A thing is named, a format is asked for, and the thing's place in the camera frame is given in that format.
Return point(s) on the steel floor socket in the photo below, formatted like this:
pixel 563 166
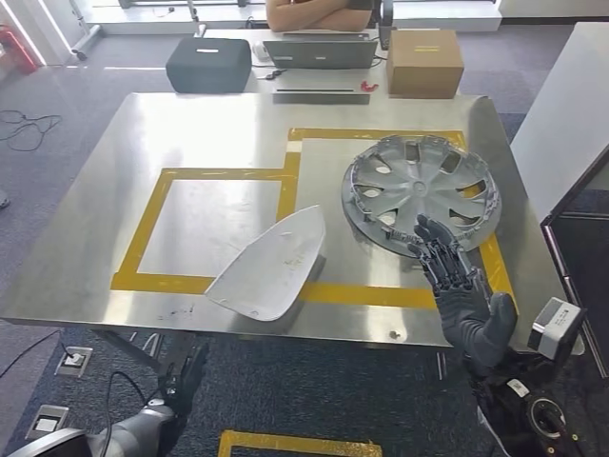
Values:
pixel 74 361
pixel 47 424

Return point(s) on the dark framed cabinet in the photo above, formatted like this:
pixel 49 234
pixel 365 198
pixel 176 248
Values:
pixel 585 265

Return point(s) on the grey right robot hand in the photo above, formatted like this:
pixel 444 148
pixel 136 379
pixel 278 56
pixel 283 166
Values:
pixel 471 321

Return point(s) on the flat grey tray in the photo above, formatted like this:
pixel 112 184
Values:
pixel 321 96

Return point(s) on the steel workbench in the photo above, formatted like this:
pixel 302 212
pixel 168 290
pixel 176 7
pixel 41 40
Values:
pixel 190 132

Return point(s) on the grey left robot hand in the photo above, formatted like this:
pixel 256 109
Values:
pixel 188 378

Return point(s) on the white plastic car part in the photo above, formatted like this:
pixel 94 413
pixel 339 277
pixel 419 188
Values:
pixel 276 265

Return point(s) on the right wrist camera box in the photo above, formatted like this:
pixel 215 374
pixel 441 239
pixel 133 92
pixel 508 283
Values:
pixel 554 328

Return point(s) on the white desk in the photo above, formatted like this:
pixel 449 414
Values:
pixel 266 82

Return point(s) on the cardboard box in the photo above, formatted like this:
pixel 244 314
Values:
pixel 423 66

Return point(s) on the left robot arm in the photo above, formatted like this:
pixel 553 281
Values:
pixel 133 435

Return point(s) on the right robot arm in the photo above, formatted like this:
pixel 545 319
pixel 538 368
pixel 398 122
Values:
pixel 514 403

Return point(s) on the black office chair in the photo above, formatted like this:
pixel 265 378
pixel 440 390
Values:
pixel 386 22

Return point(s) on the white partition panel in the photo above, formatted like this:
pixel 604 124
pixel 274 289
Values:
pixel 557 126

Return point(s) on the white computer mouse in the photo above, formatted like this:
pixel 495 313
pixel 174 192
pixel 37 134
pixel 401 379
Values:
pixel 262 50

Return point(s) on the grey wheel cover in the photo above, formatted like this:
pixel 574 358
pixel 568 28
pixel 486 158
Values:
pixel 419 186

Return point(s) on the grey metal tube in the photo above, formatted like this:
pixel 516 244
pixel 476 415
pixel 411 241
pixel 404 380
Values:
pixel 85 38

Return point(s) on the black carry case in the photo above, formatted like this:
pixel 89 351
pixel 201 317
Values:
pixel 209 66

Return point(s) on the grey equipment box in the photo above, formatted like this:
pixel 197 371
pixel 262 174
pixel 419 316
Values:
pixel 321 53

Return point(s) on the small red item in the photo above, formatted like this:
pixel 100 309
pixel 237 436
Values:
pixel 368 87

